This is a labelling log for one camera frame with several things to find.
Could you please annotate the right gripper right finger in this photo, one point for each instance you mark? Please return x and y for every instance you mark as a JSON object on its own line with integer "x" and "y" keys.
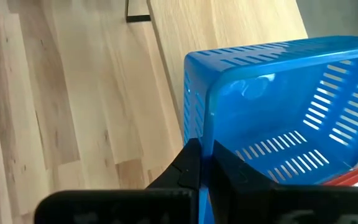
{"x": 235, "y": 177}

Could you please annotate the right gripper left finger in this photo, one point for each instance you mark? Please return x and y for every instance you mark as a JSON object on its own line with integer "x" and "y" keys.
{"x": 185, "y": 168}

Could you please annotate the blue plastic basket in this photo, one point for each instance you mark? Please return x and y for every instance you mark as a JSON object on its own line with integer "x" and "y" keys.
{"x": 259, "y": 109}

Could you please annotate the orange plastic basket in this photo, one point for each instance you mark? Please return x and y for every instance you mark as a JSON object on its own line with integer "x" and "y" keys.
{"x": 353, "y": 179}

